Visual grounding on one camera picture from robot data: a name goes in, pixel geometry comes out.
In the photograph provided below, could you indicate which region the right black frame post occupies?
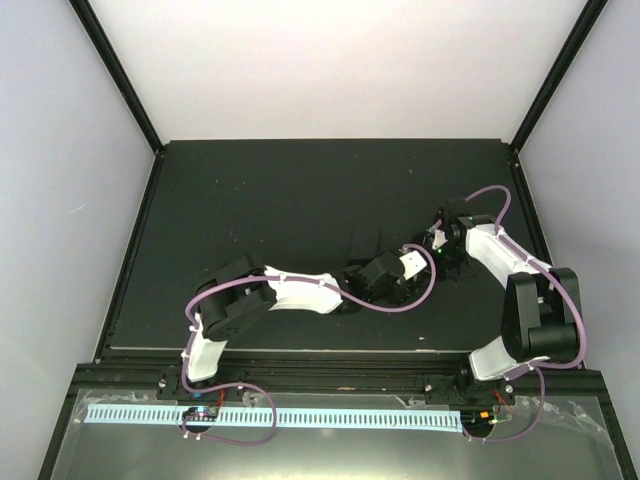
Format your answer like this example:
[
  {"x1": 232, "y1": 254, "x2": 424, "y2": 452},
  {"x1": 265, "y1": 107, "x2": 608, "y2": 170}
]
[{"x1": 510, "y1": 0, "x2": 608, "y2": 153}]

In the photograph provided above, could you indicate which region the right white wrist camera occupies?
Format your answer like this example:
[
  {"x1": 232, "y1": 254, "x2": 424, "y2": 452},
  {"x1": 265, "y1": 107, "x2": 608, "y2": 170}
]
[{"x1": 427, "y1": 228, "x2": 447, "y2": 251}]

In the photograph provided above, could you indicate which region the right small circuit board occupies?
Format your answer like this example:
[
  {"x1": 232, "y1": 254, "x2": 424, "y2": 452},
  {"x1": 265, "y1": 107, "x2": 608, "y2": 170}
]
[{"x1": 473, "y1": 410, "x2": 514, "y2": 425}]

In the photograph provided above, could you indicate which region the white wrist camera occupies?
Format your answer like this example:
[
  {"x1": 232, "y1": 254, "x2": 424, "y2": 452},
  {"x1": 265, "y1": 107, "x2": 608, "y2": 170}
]
[
  {"x1": 427, "y1": 228, "x2": 447, "y2": 251},
  {"x1": 399, "y1": 250, "x2": 431, "y2": 281}
]

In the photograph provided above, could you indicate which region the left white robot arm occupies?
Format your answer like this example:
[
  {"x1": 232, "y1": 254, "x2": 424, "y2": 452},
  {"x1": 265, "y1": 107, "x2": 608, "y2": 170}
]
[{"x1": 179, "y1": 250, "x2": 428, "y2": 399}]

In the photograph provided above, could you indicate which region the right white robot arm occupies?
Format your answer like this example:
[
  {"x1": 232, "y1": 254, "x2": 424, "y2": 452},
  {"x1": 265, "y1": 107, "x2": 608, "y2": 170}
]
[{"x1": 425, "y1": 198, "x2": 586, "y2": 404}]

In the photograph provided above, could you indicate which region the black frame post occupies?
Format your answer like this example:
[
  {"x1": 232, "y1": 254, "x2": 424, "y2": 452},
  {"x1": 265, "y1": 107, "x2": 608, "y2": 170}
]
[
  {"x1": 510, "y1": 0, "x2": 608, "y2": 153},
  {"x1": 69, "y1": 0, "x2": 164, "y2": 155}
]

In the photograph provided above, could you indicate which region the left black frame post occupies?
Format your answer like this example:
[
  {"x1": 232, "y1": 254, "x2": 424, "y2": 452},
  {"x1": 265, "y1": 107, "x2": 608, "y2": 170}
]
[{"x1": 69, "y1": 0, "x2": 164, "y2": 155}]

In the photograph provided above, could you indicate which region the small green circuit board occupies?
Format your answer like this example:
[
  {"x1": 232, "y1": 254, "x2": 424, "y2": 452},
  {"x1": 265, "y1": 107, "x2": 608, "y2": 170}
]
[{"x1": 182, "y1": 406, "x2": 218, "y2": 422}]

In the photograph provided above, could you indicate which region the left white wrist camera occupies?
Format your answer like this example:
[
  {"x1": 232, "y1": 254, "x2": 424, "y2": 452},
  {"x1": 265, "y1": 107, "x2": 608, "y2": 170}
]
[{"x1": 399, "y1": 250, "x2": 431, "y2": 281}]

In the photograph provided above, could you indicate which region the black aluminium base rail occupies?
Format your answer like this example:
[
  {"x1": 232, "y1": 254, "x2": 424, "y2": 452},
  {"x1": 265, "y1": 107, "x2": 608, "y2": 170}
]
[{"x1": 97, "y1": 357, "x2": 606, "y2": 409}]

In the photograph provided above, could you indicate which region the white slotted cable duct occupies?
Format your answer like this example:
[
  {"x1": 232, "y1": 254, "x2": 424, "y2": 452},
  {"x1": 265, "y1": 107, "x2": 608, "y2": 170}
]
[{"x1": 84, "y1": 404, "x2": 463, "y2": 433}]

